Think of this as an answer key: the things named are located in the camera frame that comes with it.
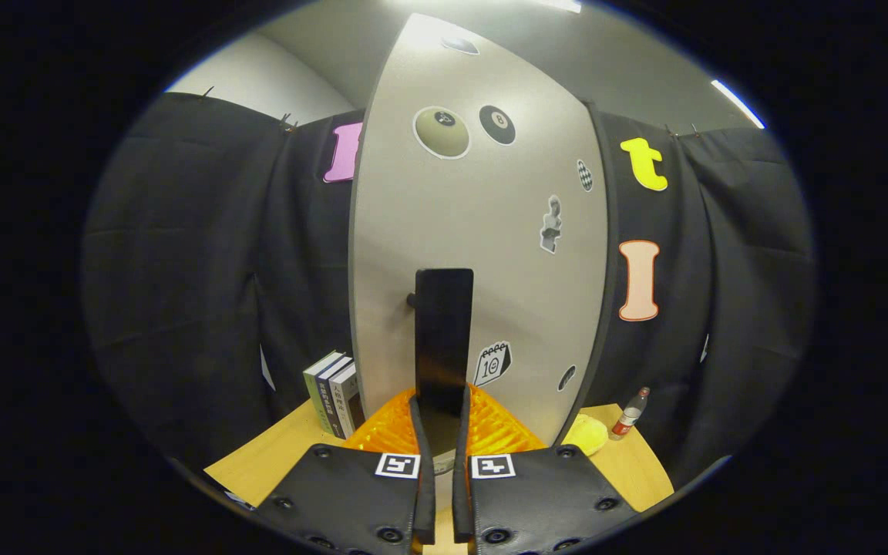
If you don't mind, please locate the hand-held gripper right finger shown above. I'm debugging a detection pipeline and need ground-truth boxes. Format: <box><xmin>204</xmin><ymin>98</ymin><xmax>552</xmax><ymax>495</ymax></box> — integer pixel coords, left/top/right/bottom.
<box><xmin>452</xmin><ymin>383</ymin><xmax>637</xmax><ymax>555</ymax></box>

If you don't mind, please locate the beige shoe cabinet door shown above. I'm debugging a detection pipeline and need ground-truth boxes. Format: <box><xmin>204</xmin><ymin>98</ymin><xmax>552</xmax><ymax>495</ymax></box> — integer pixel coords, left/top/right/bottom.
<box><xmin>348</xmin><ymin>13</ymin><xmax>609</xmax><ymax>463</ymax></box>

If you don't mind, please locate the yellow plush toy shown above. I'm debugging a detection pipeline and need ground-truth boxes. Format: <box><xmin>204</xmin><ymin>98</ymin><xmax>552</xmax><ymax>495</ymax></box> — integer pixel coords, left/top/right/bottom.
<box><xmin>561</xmin><ymin>414</ymin><xmax>609</xmax><ymax>457</ymax></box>

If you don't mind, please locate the clear bottle with red label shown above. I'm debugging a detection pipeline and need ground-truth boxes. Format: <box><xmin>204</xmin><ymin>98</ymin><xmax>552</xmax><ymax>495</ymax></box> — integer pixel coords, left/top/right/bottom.
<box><xmin>610</xmin><ymin>387</ymin><xmax>651</xmax><ymax>441</ymax></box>

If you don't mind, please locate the dark grey shoe cabinet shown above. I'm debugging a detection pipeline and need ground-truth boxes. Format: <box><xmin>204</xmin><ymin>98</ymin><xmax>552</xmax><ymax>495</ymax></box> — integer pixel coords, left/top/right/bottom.
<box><xmin>556</xmin><ymin>99</ymin><xmax>621</xmax><ymax>446</ymax></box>

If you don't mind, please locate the white spine book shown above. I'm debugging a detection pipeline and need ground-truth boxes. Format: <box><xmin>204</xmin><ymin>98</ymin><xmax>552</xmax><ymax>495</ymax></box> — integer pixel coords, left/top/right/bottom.
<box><xmin>330</xmin><ymin>362</ymin><xmax>365</xmax><ymax>440</ymax></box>

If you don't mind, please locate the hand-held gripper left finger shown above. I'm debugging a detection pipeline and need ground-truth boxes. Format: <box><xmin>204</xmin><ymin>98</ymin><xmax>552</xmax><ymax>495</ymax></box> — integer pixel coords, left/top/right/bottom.
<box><xmin>255</xmin><ymin>388</ymin><xmax>437</xmax><ymax>555</ymax></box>

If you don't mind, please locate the black backdrop cloth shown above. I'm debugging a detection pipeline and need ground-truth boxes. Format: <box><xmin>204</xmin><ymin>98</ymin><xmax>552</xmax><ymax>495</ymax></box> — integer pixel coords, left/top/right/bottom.
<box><xmin>82</xmin><ymin>92</ymin><xmax>815</xmax><ymax>494</ymax></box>

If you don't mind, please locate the black cabinet door handle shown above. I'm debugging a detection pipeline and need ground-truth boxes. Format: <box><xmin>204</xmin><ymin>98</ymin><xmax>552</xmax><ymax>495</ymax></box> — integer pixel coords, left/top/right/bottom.
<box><xmin>405</xmin><ymin>268</ymin><xmax>474</xmax><ymax>456</ymax></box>

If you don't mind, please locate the dark blue spine book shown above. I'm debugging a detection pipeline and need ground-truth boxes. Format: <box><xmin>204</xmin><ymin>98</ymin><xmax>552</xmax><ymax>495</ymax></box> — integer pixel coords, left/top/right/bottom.
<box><xmin>315</xmin><ymin>356</ymin><xmax>352</xmax><ymax>439</ymax></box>

